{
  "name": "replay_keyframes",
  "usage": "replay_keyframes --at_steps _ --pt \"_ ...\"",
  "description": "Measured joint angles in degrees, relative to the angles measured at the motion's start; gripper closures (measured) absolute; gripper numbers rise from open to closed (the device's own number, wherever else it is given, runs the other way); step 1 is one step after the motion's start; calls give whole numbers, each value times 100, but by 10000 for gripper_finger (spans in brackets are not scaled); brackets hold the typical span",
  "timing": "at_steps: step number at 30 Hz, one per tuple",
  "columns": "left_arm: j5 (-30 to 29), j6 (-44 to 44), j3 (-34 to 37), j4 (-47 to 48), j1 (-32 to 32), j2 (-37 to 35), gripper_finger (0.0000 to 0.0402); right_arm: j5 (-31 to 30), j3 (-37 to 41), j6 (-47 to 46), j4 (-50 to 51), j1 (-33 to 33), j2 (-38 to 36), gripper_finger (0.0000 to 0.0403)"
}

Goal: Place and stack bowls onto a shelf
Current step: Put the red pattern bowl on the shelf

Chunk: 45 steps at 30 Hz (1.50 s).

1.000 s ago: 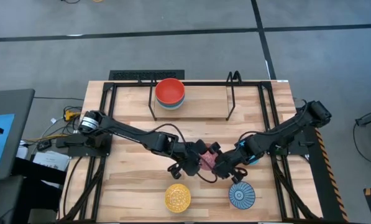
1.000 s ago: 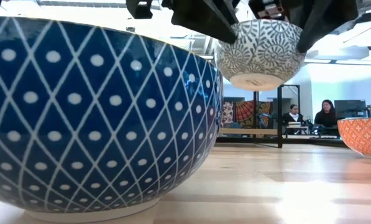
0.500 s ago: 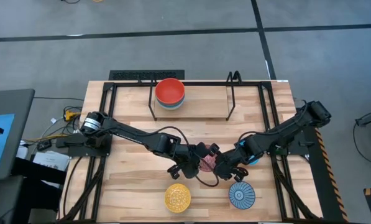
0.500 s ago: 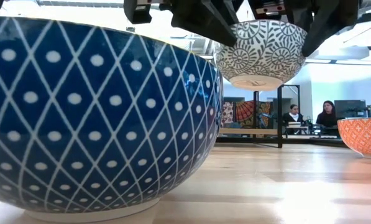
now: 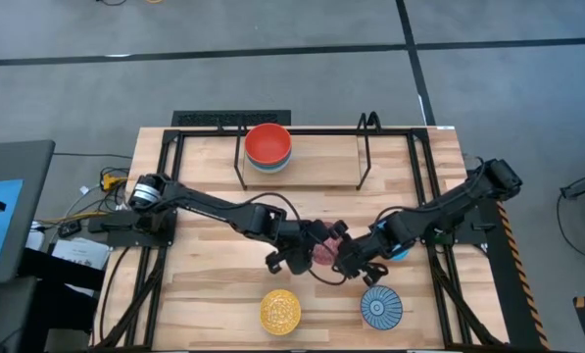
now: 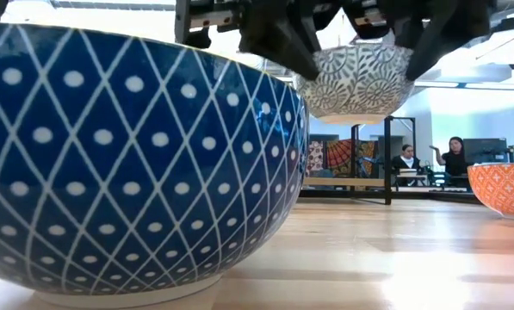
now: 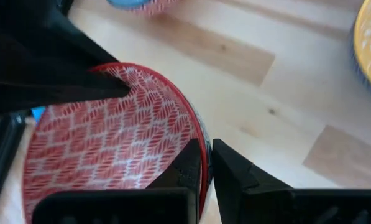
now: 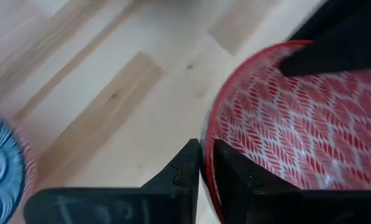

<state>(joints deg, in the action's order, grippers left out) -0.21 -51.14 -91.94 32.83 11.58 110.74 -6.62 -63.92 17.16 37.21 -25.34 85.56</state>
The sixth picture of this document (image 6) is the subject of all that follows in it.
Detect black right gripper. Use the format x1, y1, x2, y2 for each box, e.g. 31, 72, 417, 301
342, 0, 499, 82

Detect black computer monitor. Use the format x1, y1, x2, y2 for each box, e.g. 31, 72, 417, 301
462, 137, 510, 164

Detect orange mandala tapestry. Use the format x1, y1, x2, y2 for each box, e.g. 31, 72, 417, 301
324, 138, 353, 177

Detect yellow-inside blue-lattice bowl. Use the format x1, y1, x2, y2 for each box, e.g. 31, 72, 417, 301
0, 21, 310, 310

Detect ceiling light strip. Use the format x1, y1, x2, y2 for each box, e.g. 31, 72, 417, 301
465, 82, 514, 91
413, 79, 461, 89

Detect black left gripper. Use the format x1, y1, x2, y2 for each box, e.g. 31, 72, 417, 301
174, 0, 342, 81

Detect red-inside grey-patterned bowl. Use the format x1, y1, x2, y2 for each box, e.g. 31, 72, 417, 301
294, 42, 416, 127

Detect light-blue-inside orange-patterned bowl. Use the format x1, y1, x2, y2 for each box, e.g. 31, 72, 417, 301
467, 162, 514, 221

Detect white red patterned cloth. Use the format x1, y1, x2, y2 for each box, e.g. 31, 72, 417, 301
307, 140, 325, 174

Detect wooden shelf black metal legs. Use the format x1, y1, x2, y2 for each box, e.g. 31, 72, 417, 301
302, 115, 418, 206

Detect black metal rig frame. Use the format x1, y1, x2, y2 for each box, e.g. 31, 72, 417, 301
299, 188, 484, 204

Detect person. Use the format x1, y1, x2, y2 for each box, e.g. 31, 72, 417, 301
428, 136, 471, 178
389, 144, 422, 174

